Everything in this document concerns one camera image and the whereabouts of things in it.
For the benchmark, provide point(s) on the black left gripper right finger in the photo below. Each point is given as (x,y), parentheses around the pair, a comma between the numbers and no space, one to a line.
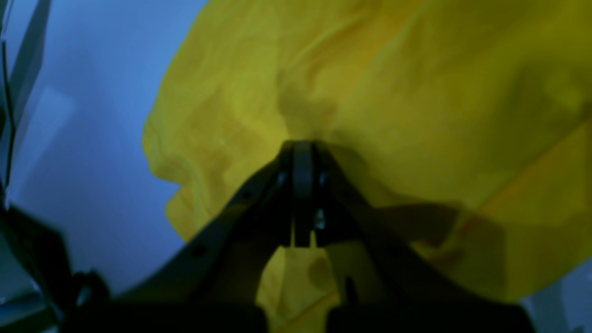
(371,263)

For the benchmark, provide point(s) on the orange T-shirt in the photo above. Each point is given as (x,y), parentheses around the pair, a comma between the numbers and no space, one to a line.
(465,123)

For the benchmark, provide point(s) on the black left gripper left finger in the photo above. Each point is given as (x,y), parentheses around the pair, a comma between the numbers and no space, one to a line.
(224,262)

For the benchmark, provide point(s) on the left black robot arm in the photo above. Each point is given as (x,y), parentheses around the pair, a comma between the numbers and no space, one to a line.
(82,74)

